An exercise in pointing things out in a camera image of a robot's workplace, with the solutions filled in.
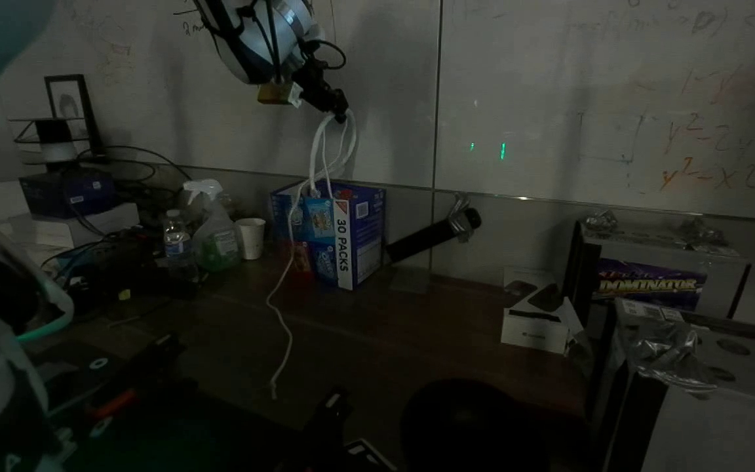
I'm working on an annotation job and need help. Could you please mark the large silver box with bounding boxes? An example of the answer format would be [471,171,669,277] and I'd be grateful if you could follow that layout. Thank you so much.
[605,295,755,472]

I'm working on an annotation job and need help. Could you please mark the black flashlight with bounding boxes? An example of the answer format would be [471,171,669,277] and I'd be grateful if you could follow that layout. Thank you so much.
[384,203,486,264]

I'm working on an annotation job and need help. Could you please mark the blue snack pack box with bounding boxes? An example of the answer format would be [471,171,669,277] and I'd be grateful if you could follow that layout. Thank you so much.
[267,177,390,294]

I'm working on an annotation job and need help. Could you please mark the black picture frame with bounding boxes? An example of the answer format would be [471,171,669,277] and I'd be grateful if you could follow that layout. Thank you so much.
[43,71,107,156]

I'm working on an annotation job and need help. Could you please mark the black wire shelf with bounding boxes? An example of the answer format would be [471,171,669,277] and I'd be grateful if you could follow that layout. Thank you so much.
[9,114,85,171]

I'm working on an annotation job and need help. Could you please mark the black tripod device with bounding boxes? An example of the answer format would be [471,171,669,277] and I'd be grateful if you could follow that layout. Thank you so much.
[277,388,398,472]

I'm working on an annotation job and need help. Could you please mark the small white cardboard box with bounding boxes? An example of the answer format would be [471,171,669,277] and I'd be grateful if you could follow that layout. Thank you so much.
[499,275,588,357]

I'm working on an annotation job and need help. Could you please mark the black cable bundle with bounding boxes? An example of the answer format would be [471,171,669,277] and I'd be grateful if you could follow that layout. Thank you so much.
[40,142,203,304]

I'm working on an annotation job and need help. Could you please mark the whiteboard with writing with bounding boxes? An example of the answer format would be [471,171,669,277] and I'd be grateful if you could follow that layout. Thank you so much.
[0,0,755,226]

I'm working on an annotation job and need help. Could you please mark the crumpled clear plastic wrap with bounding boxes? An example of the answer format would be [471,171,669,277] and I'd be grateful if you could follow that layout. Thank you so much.
[617,299,705,382]

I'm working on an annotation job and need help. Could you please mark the green spray bottle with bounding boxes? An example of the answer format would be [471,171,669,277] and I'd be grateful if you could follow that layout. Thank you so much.
[179,177,245,275]

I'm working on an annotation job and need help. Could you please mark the blue device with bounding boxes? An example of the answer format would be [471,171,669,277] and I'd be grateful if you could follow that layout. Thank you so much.
[19,167,120,222]

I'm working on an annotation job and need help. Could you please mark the thin white rope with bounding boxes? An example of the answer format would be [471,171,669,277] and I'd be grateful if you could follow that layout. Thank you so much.
[262,109,361,403]

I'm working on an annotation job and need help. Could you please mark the box with Dominator print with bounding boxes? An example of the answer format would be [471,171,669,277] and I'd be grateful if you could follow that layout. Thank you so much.
[567,209,755,324]

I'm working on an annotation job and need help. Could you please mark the black clamp device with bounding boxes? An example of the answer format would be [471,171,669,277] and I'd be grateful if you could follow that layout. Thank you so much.
[48,333,188,399]

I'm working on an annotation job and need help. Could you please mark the thick white braided rope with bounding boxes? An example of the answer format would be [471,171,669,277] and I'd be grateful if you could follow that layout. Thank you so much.
[304,109,347,206]

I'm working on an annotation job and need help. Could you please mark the red handled tool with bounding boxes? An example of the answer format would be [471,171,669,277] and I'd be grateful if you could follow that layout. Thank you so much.
[86,384,142,424]

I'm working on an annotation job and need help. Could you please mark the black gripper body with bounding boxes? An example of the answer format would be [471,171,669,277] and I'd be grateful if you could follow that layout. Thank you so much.
[294,56,348,114]

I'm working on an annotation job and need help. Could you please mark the clear plastic water bottle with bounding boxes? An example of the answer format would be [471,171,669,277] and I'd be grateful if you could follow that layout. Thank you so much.
[161,206,200,273]

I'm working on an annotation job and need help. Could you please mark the white paper cup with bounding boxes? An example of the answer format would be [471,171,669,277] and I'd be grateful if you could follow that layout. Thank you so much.
[234,214,269,264]

